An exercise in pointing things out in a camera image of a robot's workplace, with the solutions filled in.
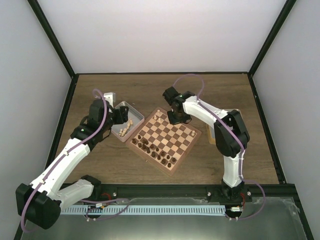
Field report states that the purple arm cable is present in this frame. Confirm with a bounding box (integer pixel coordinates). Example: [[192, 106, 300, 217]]
[[21, 88, 131, 233], [173, 73, 266, 222]]

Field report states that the yellow bear tin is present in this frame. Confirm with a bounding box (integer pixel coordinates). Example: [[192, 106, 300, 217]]
[[206, 125, 216, 145]]

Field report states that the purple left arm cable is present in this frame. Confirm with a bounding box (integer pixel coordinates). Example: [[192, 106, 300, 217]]
[[21, 88, 131, 233]]

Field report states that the light blue slotted cable duct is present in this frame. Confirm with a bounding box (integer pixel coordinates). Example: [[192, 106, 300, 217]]
[[61, 205, 226, 217]]

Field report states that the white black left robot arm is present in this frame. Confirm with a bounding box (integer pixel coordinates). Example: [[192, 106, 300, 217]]
[[15, 99, 129, 233]]

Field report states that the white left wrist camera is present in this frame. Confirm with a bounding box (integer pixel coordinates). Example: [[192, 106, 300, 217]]
[[103, 92, 116, 111]]

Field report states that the wooden chess board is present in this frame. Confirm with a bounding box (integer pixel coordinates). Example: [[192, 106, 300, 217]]
[[126, 107, 202, 176]]

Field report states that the pink metal tin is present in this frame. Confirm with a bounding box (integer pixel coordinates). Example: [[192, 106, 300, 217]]
[[111, 101, 145, 142]]

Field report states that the black aluminium frame rail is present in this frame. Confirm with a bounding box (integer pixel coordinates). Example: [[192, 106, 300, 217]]
[[88, 184, 298, 203]]

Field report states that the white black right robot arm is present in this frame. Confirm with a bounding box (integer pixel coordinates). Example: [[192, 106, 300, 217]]
[[162, 86, 250, 202]]

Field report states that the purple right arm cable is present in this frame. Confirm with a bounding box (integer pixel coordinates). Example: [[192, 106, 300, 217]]
[[173, 73, 266, 222]]

